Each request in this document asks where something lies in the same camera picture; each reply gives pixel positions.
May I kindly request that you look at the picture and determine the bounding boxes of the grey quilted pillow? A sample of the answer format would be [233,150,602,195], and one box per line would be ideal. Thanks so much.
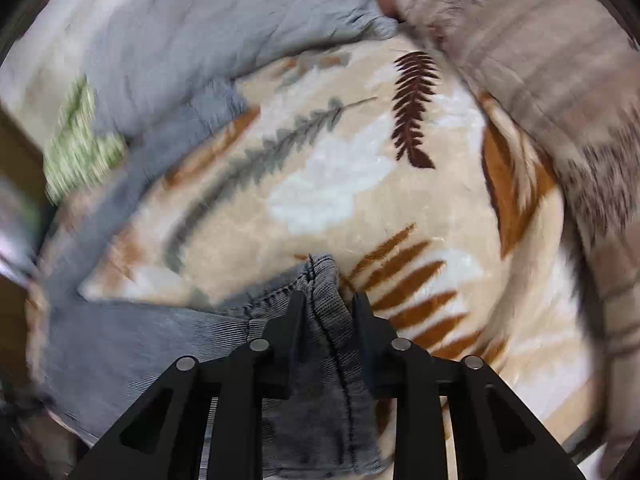
[84,0,397,136]

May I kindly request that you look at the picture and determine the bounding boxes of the green white patterned quilt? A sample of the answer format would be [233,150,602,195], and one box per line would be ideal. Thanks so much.
[43,75,128,205]

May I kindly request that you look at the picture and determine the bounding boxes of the grey denim pants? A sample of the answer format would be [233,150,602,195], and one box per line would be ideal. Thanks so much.
[42,80,383,479]

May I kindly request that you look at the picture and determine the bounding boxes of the beige leaf-pattern blanket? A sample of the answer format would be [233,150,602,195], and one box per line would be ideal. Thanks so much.
[29,34,606,480]

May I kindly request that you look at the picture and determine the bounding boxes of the wooden wardrobe with mirror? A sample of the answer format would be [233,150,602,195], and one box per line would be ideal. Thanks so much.
[1,112,51,387]

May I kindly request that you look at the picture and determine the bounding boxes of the brown striped fuzzy blanket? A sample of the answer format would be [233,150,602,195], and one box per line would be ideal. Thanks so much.
[397,0,639,474]

